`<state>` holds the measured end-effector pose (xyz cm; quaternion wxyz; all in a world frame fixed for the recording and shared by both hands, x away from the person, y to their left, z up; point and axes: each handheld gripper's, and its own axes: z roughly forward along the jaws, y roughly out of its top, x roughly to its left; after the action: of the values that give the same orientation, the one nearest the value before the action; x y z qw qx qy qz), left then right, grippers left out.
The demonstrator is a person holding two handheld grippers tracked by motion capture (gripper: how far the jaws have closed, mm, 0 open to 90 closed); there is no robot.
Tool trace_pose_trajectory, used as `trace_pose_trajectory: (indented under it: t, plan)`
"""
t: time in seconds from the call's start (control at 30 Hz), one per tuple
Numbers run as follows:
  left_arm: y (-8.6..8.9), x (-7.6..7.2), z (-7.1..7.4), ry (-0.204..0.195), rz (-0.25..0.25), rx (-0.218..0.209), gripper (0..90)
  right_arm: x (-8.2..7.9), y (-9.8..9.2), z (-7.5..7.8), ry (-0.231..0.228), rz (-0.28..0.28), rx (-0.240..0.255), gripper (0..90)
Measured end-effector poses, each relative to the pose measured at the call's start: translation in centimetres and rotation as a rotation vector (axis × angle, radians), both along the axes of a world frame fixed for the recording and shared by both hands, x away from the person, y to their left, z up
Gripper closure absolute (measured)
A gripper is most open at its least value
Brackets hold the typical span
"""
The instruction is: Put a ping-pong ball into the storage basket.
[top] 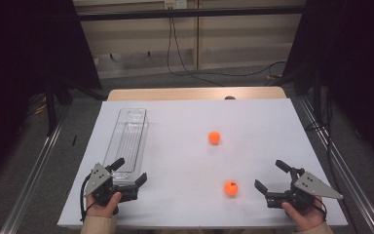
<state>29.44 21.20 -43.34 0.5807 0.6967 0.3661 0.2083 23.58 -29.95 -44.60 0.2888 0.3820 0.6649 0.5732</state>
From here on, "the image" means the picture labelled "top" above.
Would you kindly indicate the white wall socket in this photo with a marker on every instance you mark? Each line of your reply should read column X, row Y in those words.
column 175, row 4

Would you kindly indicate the black metal stand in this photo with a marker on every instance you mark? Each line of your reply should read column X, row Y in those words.
column 50, row 110

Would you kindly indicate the white board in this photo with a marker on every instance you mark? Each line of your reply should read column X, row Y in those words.
column 181, row 169

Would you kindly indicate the orange ball with dark print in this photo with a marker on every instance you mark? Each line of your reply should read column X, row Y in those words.
column 231, row 188

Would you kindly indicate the person's right hand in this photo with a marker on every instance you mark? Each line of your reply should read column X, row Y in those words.
column 305, row 219

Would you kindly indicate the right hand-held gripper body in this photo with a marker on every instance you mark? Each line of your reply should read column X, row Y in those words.
column 315, row 187

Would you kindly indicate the person's left hand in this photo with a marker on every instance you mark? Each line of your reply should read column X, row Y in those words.
column 102, row 209

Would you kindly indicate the black horizontal bar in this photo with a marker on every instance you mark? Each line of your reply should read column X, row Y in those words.
column 191, row 13

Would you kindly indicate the plain orange ball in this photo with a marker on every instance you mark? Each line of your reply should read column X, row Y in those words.
column 214, row 137

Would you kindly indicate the aluminium floor rail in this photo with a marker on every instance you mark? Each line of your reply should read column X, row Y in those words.
column 29, row 188
column 357, row 195

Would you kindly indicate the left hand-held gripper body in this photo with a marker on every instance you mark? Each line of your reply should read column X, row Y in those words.
column 102, row 187

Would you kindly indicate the dark curtain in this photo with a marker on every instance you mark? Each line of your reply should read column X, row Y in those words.
column 19, row 48
column 363, row 48

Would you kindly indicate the clear plastic tray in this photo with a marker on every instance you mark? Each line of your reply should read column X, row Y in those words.
column 126, row 139

